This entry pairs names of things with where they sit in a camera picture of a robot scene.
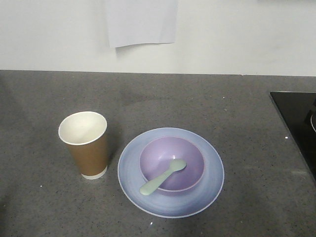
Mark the brown paper cup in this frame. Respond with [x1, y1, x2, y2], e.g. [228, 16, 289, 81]
[58, 111, 109, 180]

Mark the light blue plastic plate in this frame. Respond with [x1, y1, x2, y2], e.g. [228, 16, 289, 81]
[118, 127, 225, 218]

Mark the black induction cooktop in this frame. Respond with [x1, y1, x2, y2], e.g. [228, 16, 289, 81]
[270, 91, 316, 178]

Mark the pale green plastic spoon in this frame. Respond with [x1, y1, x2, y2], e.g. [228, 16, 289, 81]
[140, 158, 187, 196]

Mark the purple plastic bowl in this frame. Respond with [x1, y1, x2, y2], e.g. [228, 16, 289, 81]
[139, 136, 206, 196]

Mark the white paper sheet on wall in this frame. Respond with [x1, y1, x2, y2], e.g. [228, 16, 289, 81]
[105, 0, 178, 48]

